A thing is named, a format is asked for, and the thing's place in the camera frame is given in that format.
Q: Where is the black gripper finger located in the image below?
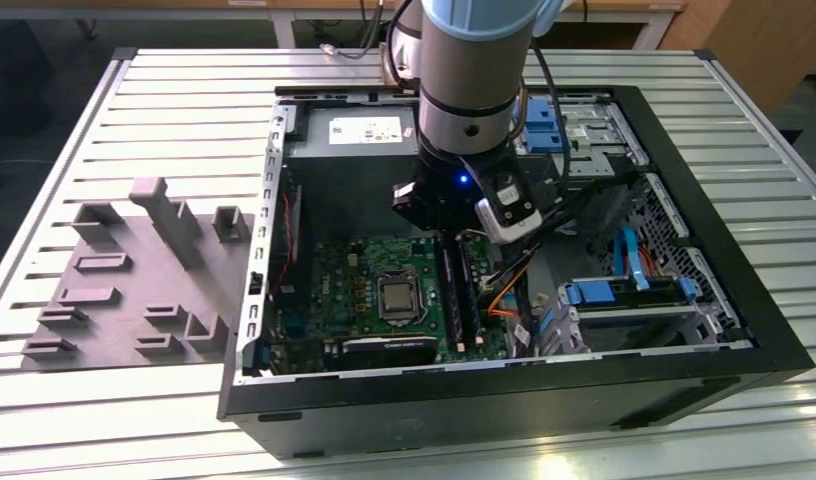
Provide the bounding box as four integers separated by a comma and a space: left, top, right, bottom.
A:
389, 182, 420, 214

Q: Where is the installed dark RAM stick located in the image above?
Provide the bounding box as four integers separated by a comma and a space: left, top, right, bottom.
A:
455, 232, 485, 347

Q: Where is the grey power supply unit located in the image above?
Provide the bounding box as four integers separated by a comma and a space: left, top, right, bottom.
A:
284, 108, 427, 241

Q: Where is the CPU socket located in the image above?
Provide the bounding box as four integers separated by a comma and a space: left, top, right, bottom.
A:
372, 268, 431, 330

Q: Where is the green motherboard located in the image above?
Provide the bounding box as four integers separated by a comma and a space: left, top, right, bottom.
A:
266, 234, 516, 374

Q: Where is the silver CPU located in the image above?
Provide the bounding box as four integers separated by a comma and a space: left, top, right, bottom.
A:
379, 284, 416, 310

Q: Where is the blue plastic drive latch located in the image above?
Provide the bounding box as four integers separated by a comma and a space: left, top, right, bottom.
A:
521, 97, 576, 155

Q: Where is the metal socket cover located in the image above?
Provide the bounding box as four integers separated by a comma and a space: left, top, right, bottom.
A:
376, 278, 420, 321

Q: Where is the metal drive cage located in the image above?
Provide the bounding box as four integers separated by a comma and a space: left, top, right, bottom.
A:
513, 92, 649, 211

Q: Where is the black graphics card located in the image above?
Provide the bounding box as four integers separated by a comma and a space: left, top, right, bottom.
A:
324, 335, 443, 372

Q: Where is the hard disk in blue carrier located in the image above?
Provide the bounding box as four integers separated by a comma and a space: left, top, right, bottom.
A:
559, 277, 700, 310

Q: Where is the metal disk bay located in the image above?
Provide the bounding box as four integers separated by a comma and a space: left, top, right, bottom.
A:
540, 247, 760, 359

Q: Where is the grey plastic parts rack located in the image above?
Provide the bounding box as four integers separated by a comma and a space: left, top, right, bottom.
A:
20, 175, 257, 374

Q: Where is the black open PC case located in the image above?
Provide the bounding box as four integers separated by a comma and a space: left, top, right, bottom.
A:
214, 83, 816, 459

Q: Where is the wooden cabinet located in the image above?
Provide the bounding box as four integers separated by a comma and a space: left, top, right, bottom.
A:
657, 0, 816, 119

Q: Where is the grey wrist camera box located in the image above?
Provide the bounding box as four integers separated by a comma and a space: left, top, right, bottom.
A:
472, 167, 544, 245

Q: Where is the black wire bundle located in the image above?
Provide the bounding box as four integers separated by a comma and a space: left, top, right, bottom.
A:
480, 172, 640, 294

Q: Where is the orange wire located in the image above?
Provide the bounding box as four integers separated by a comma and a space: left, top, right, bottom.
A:
487, 269, 527, 319

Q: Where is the thick black camera cable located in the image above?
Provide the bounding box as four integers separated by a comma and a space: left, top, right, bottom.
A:
528, 39, 577, 201

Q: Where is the thin black camera cable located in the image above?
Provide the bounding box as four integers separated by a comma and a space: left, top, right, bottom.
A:
383, 22, 409, 94

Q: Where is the blue flat data wire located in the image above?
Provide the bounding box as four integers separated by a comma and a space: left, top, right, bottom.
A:
611, 227, 653, 292

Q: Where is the black cable silver plug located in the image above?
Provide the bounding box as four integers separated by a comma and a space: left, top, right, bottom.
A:
320, 0, 416, 60

